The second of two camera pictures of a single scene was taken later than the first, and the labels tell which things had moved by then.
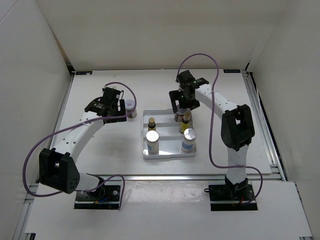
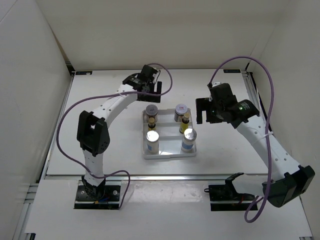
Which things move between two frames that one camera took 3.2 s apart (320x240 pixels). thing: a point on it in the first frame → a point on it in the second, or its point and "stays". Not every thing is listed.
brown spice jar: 179,114 stays
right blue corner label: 231,71 stays
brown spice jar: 130,105 → 151,111
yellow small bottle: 184,124 stays
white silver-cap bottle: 153,142 stays
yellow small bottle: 151,124 stays
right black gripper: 175,95 → 202,104
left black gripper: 121,107 → 150,98
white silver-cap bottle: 188,144 stays
